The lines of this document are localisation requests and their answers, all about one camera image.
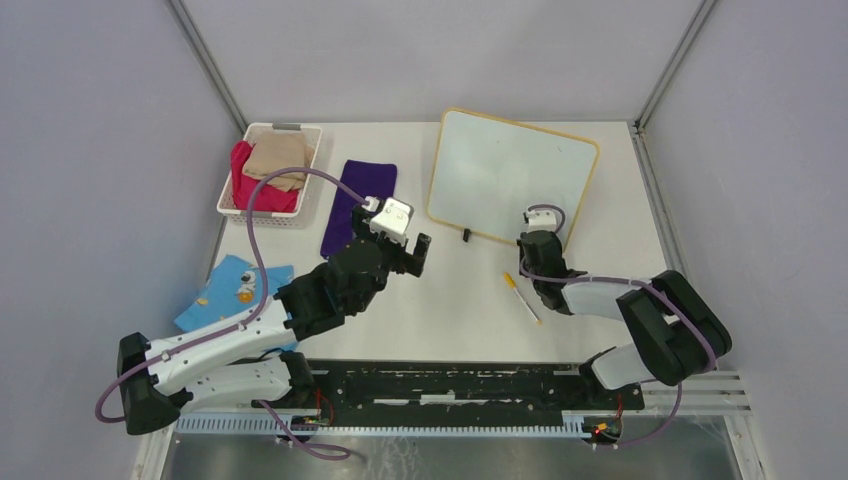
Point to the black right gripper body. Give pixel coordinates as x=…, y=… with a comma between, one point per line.
x=527, y=268

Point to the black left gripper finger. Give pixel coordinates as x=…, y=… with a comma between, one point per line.
x=417, y=258
x=400, y=260

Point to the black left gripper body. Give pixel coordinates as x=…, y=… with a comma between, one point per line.
x=361, y=225

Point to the white marker pen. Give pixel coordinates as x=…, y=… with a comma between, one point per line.
x=537, y=320

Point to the yellow framed whiteboard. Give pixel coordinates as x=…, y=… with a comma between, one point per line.
x=487, y=171

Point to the yellow marker cap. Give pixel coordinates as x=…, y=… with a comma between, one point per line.
x=509, y=280

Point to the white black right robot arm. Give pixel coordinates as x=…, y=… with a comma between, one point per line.
x=674, y=333

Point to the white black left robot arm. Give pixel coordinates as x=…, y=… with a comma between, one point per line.
x=159, y=380

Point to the purple towel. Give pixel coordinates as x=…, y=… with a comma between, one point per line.
x=366, y=179

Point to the beige cloth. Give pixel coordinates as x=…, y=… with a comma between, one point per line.
x=274, y=151

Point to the blue cartoon cloth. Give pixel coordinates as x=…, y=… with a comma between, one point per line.
x=233, y=286

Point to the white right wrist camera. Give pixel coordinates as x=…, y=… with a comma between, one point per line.
x=542, y=219

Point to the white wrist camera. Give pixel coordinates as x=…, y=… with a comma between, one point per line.
x=390, y=218
x=542, y=219

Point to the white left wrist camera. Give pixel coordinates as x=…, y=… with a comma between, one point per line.
x=390, y=218

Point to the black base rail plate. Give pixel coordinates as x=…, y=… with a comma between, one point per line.
x=360, y=393

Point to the white toothed cable duct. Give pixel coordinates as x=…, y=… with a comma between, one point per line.
x=264, y=424

